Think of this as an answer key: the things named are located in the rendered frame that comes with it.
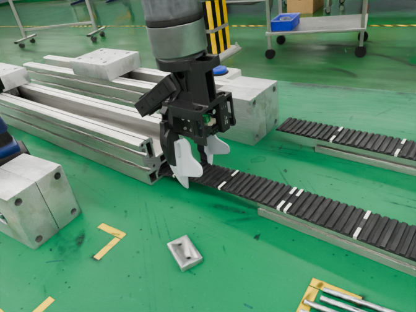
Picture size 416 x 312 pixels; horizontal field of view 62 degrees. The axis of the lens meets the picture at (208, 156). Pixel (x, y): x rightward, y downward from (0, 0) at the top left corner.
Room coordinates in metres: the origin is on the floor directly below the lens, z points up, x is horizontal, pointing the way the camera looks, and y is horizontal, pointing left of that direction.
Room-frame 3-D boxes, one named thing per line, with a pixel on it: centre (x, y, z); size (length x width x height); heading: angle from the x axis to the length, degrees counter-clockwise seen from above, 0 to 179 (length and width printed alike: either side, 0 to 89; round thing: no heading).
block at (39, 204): (0.46, 0.28, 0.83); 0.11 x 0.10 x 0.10; 143
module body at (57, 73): (0.95, 0.23, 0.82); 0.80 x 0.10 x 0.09; 46
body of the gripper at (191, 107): (0.47, 0.01, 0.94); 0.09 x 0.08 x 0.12; 46
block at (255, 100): (0.65, -0.10, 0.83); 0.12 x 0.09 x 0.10; 136
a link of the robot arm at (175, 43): (0.48, 0.01, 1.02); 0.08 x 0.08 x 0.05
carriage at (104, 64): (0.95, 0.23, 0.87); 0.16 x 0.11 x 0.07; 46
